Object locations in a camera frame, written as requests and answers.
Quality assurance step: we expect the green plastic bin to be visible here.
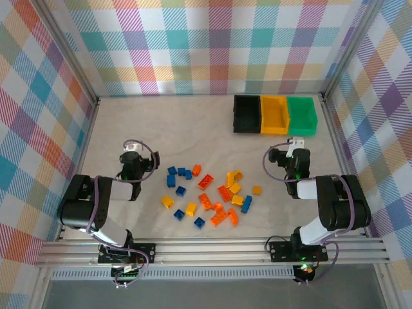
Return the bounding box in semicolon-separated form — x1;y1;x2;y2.
286;96;319;136

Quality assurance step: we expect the yellow plastic bin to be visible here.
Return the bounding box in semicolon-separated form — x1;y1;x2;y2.
259;95;290;135

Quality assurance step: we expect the black plastic bin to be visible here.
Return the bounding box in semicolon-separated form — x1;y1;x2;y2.
233;95;262;135

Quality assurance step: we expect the white right wrist cable clip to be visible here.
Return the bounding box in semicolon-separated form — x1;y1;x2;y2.
287;136;305;158

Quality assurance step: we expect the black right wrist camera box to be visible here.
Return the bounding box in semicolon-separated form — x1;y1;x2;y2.
268;146;287;167

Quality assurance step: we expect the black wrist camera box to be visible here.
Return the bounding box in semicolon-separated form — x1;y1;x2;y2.
268;146;287;167
148;149;161;170

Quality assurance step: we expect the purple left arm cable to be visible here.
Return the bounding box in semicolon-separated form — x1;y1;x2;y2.
86;138;161;289

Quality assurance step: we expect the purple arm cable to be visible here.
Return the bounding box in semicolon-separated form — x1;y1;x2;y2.
263;146;360;286
86;138;161;289

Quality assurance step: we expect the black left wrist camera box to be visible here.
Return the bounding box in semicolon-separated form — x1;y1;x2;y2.
148;149;161;170

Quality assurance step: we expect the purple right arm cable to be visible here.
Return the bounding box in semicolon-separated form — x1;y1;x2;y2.
263;146;360;286

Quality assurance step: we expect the aluminium table edge rail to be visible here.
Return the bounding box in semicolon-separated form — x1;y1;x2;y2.
320;92;371;239
55;96;101;242

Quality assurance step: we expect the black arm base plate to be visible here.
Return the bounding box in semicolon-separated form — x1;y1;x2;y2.
268;239;330;263
97;243;158;265

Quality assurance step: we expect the electronics board with wires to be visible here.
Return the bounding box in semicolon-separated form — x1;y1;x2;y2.
292;263;318;285
111;263;144;288

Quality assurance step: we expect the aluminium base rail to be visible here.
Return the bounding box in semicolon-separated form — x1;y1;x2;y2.
35;238;392;268

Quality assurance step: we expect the aluminium frame post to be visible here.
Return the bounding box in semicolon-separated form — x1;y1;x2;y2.
321;0;389;99
30;0;101;106

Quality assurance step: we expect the grey slotted cable duct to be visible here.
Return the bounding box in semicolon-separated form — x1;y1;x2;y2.
51;269;296;281

